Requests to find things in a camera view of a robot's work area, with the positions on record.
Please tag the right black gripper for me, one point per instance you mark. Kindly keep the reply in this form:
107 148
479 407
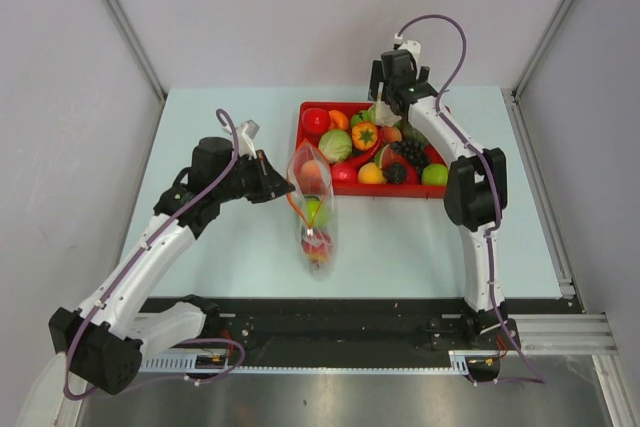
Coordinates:
377 77

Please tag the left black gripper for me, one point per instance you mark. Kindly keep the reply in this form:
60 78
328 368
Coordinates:
271 184

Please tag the clear zip top bag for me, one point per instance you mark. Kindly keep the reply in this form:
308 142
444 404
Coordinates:
297 200

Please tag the white cauliflower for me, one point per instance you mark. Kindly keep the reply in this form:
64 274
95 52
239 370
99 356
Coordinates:
381 115

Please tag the green apple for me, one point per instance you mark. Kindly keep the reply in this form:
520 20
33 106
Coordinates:
435 174
319 213

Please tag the dark purple fruit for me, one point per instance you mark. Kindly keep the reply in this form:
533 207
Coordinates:
395 173

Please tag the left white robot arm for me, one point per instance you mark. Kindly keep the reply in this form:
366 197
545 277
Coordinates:
103 341

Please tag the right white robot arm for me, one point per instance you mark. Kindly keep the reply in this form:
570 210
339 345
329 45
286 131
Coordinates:
476 190

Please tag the green bell pepper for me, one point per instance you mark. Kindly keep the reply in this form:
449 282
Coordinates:
360 117

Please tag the pink peach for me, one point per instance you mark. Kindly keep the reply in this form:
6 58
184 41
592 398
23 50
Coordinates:
391 134

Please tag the red apple bottom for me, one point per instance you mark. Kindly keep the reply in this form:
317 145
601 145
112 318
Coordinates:
344 173

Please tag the red apple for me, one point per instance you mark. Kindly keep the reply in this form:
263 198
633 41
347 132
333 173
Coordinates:
315 121
344 173

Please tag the orange bell pepper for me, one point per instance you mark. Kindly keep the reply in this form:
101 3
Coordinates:
363 135

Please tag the red apple top left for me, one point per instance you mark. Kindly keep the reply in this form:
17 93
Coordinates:
315 121

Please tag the orange fruit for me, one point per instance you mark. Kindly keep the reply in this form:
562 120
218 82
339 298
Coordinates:
339 120

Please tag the black grape bunch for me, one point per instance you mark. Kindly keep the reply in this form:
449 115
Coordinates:
413 152

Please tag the watermelon slice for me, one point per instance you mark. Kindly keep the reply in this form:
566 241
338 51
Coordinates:
385 157

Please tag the red chili pepper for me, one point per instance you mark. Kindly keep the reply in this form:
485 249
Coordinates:
357 161

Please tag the red plastic tray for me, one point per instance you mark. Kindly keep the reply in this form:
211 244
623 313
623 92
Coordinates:
413 188

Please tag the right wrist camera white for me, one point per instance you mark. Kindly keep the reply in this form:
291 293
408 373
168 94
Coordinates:
412 46

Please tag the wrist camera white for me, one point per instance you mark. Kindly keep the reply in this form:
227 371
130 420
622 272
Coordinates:
412 46
246 133

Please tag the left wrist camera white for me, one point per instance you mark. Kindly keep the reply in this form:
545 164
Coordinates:
246 133

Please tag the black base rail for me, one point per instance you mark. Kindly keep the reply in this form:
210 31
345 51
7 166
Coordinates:
357 333

